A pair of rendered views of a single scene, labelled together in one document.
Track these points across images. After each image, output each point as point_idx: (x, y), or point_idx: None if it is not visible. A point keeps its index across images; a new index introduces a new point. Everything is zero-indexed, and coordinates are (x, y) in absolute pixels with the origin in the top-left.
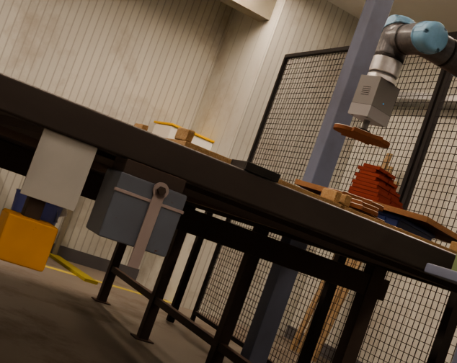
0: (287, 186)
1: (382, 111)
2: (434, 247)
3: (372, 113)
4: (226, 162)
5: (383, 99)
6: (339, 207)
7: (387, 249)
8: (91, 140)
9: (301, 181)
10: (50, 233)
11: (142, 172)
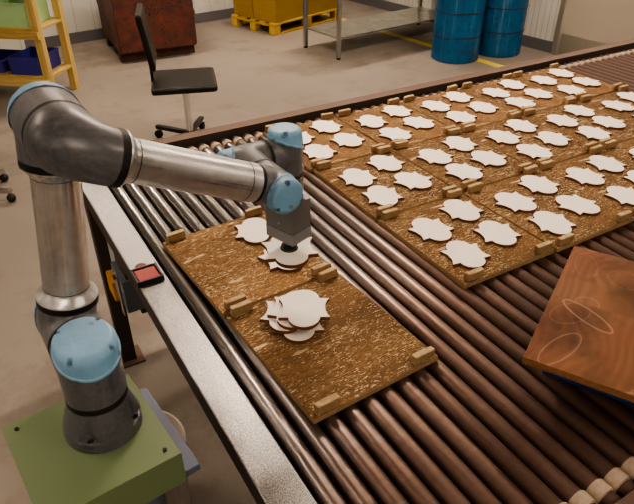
0: (198, 287)
1: (281, 230)
2: (193, 381)
3: (270, 231)
4: (175, 260)
5: (277, 218)
6: (222, 315)
7: (178, 364)
8: (107, 241)
9: (572, 250)
10: (111, 284)
11: (117, 263)
